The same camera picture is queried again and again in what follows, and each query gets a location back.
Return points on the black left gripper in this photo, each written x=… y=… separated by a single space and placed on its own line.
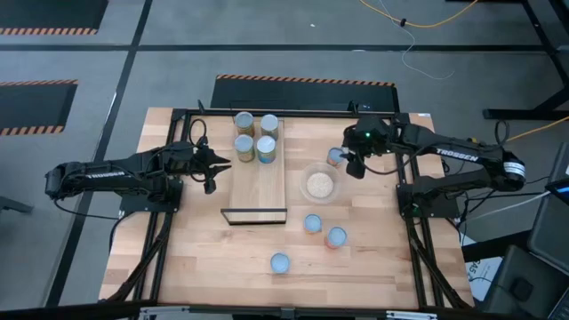
x=202 y=164

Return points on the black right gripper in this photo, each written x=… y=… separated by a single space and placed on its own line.
x=355 y=169

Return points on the tall oranges can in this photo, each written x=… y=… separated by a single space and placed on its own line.
x=244 y=148

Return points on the tall pineapple can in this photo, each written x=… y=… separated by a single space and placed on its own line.
x=244 y=123

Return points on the tall teal and yellow can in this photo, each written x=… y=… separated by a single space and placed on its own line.
x=266 y=149

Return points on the tall peaches can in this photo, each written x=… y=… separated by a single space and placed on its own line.
x=269 y=126

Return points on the short yellow pink-dotted can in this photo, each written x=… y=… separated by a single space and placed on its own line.
x=312 y=223

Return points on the mixed fruit can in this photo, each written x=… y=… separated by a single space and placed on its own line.
x=336 y=237

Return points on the short green can orange fruit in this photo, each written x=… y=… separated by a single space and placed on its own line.
x=280 y=263

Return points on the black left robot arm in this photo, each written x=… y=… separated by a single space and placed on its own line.
x=111 y=175

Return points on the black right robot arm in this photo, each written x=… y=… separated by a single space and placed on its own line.
x=458 y=154

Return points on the clear plastic bowl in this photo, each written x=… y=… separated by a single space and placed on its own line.
x=337 y=186

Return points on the beige grain heap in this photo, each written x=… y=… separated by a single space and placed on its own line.
x=320 y=184

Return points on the black floor mat striped edge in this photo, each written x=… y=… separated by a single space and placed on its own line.
x=49 y=13
x=31 y=106
x=302 y=95

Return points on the black crossbar with silver brackets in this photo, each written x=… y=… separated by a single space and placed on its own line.
x=284 y=313

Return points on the black metal floor beam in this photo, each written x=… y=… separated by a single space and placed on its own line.
x=489 y=249

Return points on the white paper sheet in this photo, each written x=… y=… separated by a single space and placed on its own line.
x=482 y=275

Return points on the grey stand foot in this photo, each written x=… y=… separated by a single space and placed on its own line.
x=13 y=205

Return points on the laptop with blue screen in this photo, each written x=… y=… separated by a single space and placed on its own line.
x=561 y=189

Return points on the dark grey equipment case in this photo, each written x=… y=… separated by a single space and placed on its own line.
x=520 y=289

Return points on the black aluminium table frame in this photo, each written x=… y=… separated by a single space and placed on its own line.
x=213 y=113

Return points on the black desk leg frame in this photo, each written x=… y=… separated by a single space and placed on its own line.
x=511 y=114

